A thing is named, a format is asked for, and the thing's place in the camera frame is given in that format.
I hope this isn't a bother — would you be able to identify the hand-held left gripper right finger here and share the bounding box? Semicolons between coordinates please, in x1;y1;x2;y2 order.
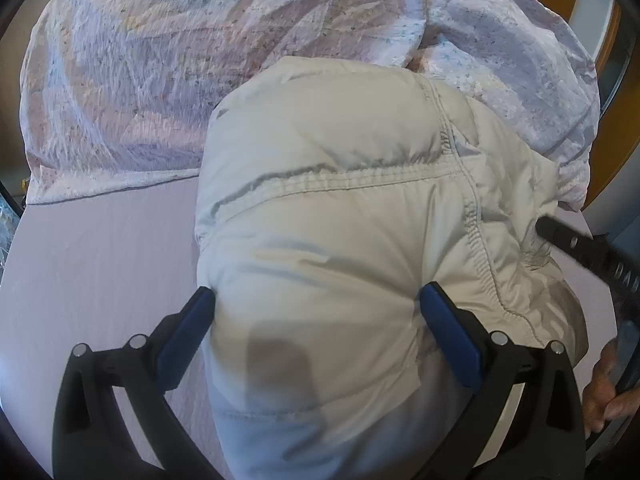
420;281;586;480

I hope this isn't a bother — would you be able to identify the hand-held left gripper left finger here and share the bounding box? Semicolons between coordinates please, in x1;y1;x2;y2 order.
51;286;217;480

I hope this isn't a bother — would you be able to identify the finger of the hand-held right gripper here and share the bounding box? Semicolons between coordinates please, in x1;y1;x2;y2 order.
537;215;609;274

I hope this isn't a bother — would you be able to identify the beige puffer jacket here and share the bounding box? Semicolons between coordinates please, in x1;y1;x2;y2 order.
192;56;591;480

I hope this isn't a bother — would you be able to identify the person's right hand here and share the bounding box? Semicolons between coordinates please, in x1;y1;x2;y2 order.
581;342;640;437

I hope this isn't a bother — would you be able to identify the pale patterned quilt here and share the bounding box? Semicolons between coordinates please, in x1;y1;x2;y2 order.
20;0;601;211

